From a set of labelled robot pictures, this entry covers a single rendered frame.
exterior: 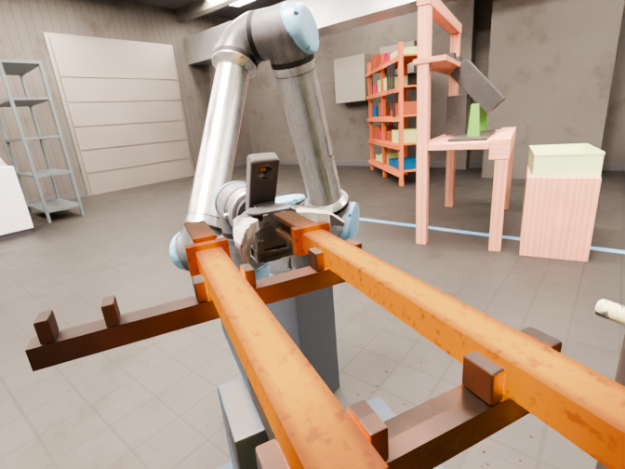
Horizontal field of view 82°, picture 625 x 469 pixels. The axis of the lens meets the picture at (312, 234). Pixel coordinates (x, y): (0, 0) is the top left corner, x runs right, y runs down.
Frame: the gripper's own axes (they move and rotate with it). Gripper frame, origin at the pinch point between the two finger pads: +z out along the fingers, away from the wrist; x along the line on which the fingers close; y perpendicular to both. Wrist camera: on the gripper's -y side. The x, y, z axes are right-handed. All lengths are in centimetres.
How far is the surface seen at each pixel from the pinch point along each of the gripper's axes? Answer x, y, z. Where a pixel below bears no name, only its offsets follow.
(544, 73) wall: -505, -46, -312
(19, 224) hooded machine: 178, 86, -522
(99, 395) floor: 57, 100, -125
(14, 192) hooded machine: 173, 45, -524
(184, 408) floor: 22, 100, -97
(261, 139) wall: -292, 32, -970
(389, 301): 1.0, 0.3, 21.8
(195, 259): 13.3, -0.1, 3.1
